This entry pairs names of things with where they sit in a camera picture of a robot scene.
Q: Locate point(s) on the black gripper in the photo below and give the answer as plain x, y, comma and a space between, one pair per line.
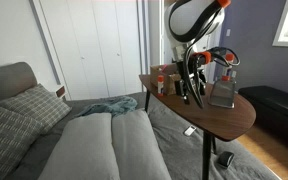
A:
197, 71

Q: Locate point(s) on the silver mesh pen basket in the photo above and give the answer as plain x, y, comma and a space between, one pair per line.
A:
222, 95

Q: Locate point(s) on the orange capped glue stick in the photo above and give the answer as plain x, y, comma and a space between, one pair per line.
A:
228, 66
160, 85

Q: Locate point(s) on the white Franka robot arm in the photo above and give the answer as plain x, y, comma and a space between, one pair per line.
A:
184, 16

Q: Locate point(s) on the taped cardboard box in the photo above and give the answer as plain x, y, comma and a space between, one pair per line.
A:
169, 85

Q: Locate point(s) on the dark wooden side table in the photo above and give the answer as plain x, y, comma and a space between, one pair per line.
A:
217, 116

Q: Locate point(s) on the white remote control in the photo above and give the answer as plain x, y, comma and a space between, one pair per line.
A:
189, 130

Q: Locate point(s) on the white room door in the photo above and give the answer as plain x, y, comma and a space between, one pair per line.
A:
155, 33

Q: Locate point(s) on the white trim with grey stripe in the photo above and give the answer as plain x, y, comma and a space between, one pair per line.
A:
144, 40

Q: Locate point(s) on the small black pouch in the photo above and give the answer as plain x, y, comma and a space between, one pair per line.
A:
225, 159

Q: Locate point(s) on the plain grey pillow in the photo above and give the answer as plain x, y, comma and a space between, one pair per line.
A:
134, 143
80, 146

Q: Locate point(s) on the crumpled teal blanket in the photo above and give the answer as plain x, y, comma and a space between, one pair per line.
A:
114, 105

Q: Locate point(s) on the black leather bench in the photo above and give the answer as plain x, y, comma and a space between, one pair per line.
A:
277, 110

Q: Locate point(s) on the white closet doors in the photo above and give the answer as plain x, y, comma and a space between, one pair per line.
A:
94, 50

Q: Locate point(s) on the white wooden nightstand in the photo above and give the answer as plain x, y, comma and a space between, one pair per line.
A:
61, 91

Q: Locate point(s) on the small grey plaid pillow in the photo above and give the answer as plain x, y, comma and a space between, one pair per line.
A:
37, 105

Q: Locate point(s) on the grey upholstered headboard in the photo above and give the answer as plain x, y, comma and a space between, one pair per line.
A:
7, 80

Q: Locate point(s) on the large grey plaid pillow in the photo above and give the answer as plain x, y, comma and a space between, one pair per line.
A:
4, 140

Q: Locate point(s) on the white light switch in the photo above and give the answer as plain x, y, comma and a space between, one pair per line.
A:
228, 32

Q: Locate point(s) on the white window frame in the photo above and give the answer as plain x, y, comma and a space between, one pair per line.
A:
284, 33

